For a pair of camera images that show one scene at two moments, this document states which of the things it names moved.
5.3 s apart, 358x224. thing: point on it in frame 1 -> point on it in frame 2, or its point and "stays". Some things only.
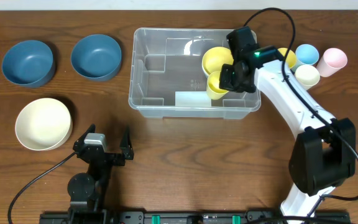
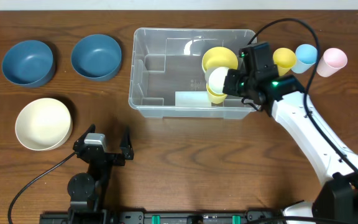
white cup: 307,76 -> 215,78
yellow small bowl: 214,58 stays
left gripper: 105,157 stays
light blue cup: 306,55 stays
